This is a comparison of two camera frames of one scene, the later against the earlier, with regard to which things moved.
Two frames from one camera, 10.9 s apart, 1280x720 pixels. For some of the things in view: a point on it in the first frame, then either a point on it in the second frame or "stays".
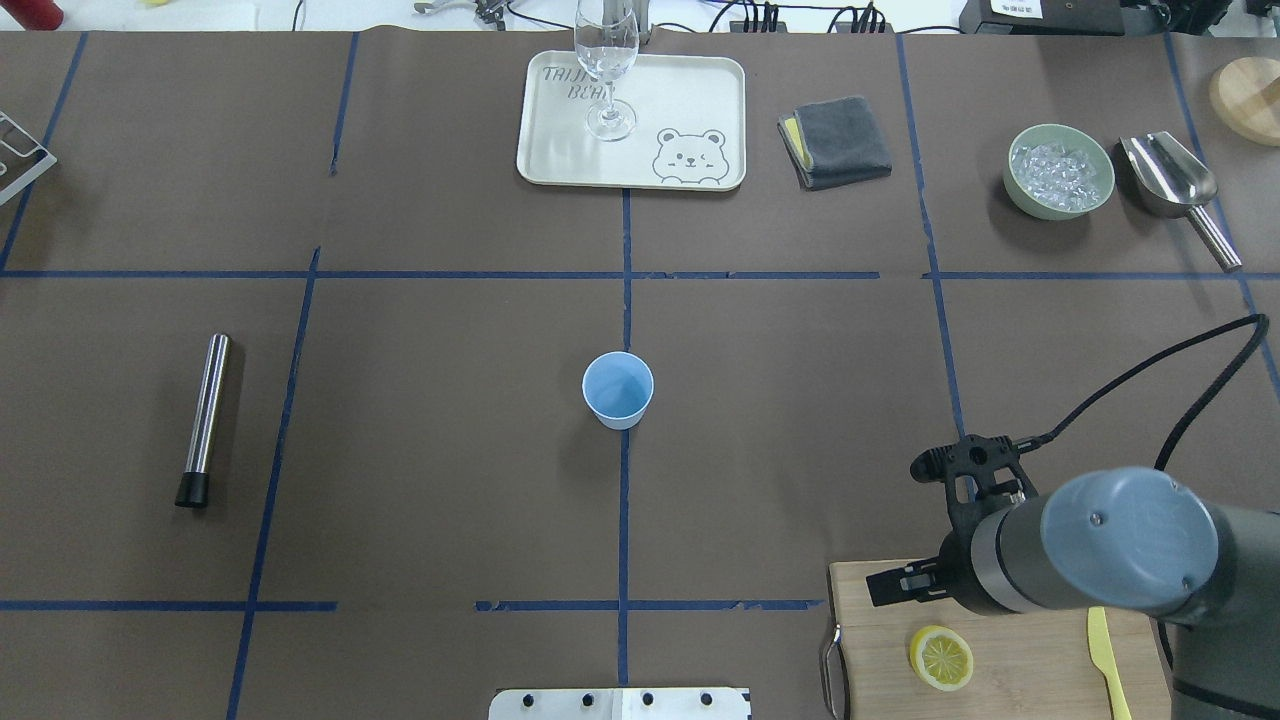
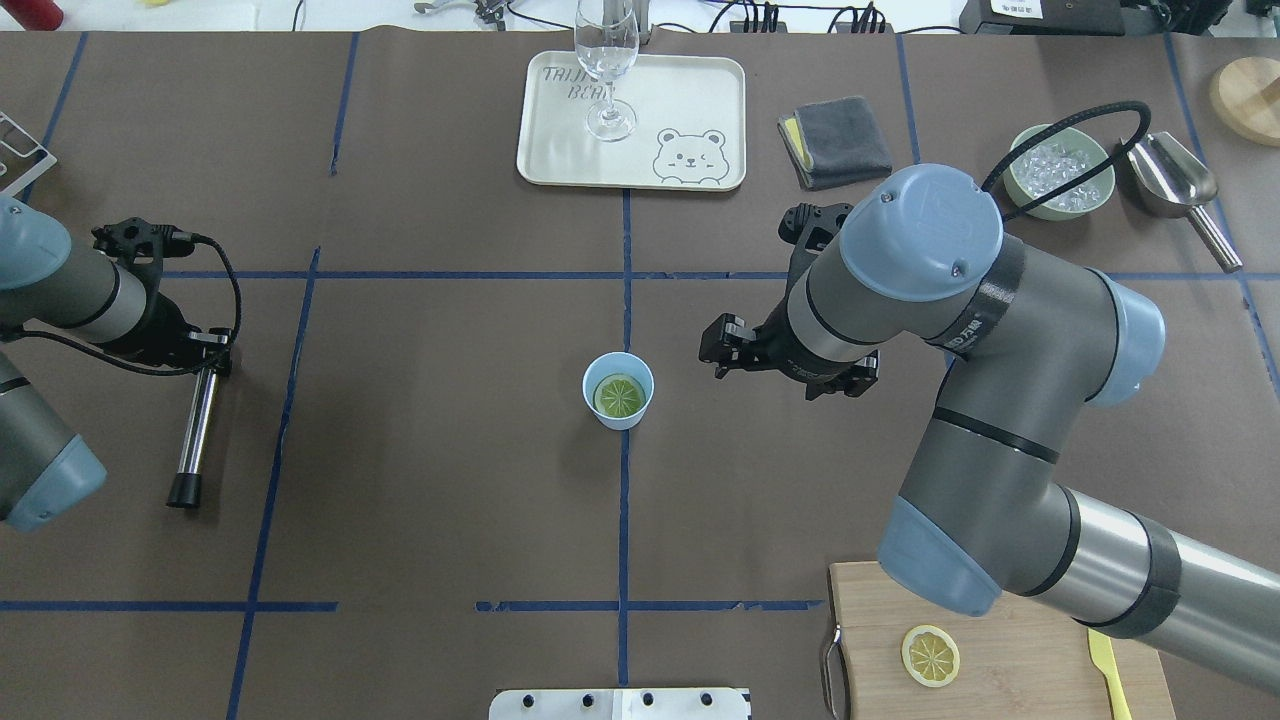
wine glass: [607, 44] stays
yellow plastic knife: [1104, 658] stays
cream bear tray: [690, 129] stays
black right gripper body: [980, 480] -> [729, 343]
